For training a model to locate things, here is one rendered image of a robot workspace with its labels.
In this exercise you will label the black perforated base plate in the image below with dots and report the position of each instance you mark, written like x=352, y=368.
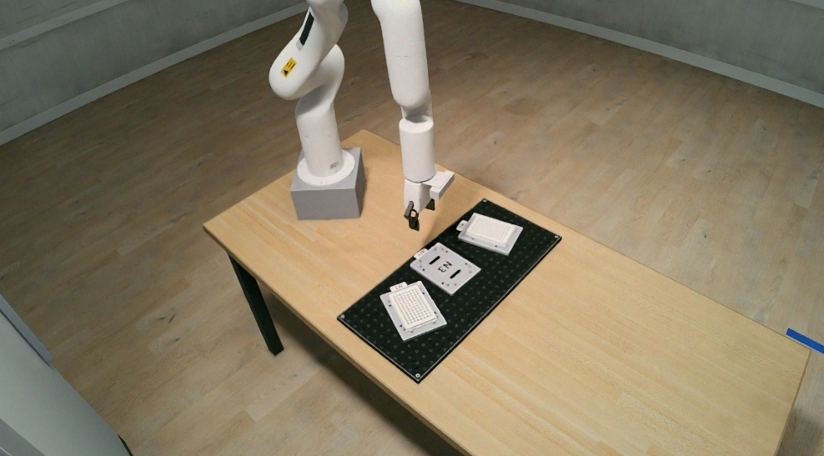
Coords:
x=463, y=312

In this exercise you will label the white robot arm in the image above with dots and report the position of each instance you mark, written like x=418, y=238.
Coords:
x=309, y=52

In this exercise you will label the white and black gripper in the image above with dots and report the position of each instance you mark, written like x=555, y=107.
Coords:
x=416, y=194

